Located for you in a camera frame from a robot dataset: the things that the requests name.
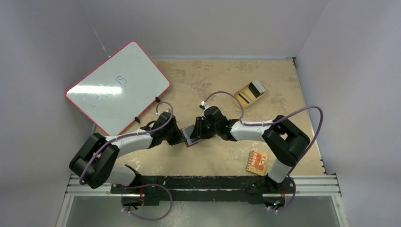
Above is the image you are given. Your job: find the brown leather card holder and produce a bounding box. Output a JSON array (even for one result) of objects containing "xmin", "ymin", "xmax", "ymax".
[{"xmin": 181, "ymin": 125, "xmax": 202, "ymax": 147}]

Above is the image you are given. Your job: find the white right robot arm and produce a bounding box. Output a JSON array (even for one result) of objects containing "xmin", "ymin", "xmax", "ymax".
[{"xmin": 189, "ymin": 106, "xmax": 311, "ymax": 192}]

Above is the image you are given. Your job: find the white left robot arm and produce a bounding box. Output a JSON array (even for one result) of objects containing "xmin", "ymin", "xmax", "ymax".
[{"xmin": 69, "ymin": 112, "xmax": 186, "ymax": 193}]

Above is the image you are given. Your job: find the beige oval tray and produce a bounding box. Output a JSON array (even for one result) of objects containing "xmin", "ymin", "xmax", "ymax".
[{"xmin": 234, "ymin": 82, "xmax": 267, "ymax": 109}]

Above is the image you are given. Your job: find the orange spiral notebook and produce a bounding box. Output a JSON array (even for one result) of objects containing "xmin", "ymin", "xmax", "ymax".
[{"xmin": 246, "ymin": 150, "xmax": 268, "ymax": 176}]

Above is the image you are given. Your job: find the pink framed whiteboard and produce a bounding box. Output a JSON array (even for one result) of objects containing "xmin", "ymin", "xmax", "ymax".
[{"xmin": 65, "ymin": 41, "xmax": 170, "ymax": 136}]

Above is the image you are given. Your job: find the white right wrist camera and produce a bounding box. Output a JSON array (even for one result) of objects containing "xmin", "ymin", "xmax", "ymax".
[{"xmin": 199, "ymin": 101, "xmax": 210, "ymax": 110}]

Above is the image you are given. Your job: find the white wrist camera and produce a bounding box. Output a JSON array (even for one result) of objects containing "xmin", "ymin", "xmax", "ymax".
[
  {"xmin": 199, "ymin": 101, "xmax": 210, "ymax": 110},
  {"xmin": 156, "ymin": 108, "xmax": 172, "ymax": 116}
]

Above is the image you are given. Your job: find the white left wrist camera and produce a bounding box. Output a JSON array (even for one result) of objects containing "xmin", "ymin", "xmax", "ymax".
[{"xmin": 156, "ymin": 108, "xmax": 172, "ymax": 116}]

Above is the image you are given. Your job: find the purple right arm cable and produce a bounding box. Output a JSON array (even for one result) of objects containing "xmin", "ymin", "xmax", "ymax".
[{"xmin": 202, "ymin": 91, "xmax": 324, "ymax": 176}]

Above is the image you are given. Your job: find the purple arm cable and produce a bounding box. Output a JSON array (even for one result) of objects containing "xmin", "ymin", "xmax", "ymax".
[
  {"xmin": 78, "ymin": 102, "xmax": 174, "ymax": 185},
  {"xmin": 202, "ymin": 91, "xmax": 324, "ymax": 176}
]

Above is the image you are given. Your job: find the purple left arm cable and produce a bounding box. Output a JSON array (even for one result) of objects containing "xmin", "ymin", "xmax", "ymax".
[{"xmin": 78, "ymin": 102, "xmax": 174, "ymax": 185}]

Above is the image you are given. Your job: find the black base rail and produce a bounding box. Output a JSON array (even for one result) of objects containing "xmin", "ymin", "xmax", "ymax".
[{"xmin": 111, "ymin": 169, "xmax": 296, "ymax": 208}]

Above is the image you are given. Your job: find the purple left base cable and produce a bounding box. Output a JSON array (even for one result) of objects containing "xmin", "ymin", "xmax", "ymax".
[{"xmin": 121, "ymin": 183, "xmax": 174, "ymax": 222}]

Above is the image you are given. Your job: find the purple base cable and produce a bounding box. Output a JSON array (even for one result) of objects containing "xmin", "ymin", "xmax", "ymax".
[
  {"xmin": 121, "ymin": 183, "xmax": 174, "ymax": 222},
  {"xmin": 266, "ymin": 177, "xmax": 298, "ymax": 214}
]

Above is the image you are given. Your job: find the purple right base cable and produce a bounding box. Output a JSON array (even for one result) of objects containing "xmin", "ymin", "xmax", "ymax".
[{"xmin": 266, "ymin": 177, "xmax": 298, "ymax": 214}]

